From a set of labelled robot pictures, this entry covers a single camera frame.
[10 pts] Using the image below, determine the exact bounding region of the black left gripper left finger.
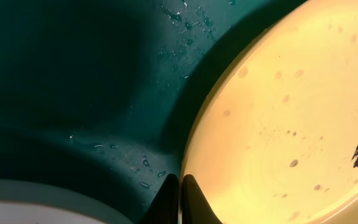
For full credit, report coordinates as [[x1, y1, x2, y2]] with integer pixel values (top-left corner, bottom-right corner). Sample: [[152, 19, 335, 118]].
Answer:
[[139, 174, 179, 224]]

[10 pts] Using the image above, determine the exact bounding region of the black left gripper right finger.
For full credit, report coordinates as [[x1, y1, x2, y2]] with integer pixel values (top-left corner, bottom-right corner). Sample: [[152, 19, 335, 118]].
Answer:
[[181, 174, 222, 224]]

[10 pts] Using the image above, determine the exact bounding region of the yellow-green plate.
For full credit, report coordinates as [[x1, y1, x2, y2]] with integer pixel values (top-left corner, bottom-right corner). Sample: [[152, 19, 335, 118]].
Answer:
[[182, 0, 358, 223]]

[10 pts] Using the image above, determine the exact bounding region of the blue plastic tray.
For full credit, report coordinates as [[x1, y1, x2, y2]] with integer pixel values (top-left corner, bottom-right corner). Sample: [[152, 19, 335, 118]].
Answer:
[[0, 0, 301, 223]]

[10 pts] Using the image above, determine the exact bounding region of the light blue plate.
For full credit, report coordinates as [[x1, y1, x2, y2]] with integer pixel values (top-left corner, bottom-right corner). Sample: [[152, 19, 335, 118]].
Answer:
[[0, 179, 132, 224]]

